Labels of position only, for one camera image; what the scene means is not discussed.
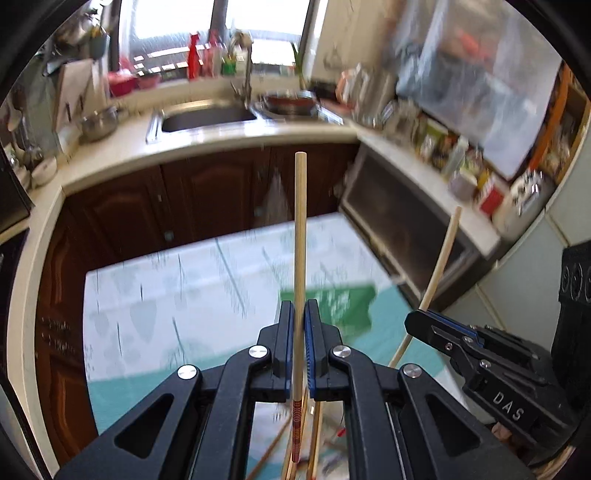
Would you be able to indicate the teal floral tablecloth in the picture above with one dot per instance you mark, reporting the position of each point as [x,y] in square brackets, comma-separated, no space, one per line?
[201,303]

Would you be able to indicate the red bottle on sill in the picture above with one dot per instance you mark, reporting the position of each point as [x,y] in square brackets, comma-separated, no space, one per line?
[193,57]

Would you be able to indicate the pale bamboo chopstick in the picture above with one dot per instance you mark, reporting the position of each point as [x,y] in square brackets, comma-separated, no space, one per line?
[316,441]

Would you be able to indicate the right hand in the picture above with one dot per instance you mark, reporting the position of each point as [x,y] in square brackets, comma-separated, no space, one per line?
[500,432]

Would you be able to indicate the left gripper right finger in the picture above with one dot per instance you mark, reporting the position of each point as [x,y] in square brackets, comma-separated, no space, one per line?
[400,424]

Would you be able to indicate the steel pot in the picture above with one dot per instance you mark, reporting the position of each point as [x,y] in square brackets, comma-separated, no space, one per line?
[101,124]

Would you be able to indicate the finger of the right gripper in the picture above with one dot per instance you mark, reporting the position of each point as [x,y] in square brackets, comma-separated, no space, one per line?
[438,331]
[515,354]

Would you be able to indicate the white kitchen countertop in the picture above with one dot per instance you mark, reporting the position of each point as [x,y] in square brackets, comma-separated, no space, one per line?
[128,150]

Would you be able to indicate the red frying pan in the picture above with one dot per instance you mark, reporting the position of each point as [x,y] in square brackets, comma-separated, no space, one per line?
[300,102]

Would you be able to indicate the metal faucet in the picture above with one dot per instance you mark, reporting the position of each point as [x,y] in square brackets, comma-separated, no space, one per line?
[244,41]

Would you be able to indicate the brown wooden chopstick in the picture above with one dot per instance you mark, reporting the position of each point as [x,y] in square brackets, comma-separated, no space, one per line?
[261,464]

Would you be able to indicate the kitchen sink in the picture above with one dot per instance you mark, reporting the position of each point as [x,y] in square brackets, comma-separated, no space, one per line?
[196,115]

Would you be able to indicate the bamboo chopstick striped tip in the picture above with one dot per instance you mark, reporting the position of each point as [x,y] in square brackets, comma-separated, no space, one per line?
[300,252]

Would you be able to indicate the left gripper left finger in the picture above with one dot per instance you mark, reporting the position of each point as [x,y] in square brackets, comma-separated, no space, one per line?
[196,424]

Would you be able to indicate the bamboo chopstick red tip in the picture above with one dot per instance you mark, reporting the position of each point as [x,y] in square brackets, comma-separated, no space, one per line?
[434,280]

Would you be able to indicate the green plastic utensil holder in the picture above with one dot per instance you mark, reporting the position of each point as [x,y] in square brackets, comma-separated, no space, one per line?
[345,307]

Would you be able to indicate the built-in oven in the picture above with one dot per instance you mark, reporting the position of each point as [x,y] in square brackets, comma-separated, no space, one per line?
[402,208]

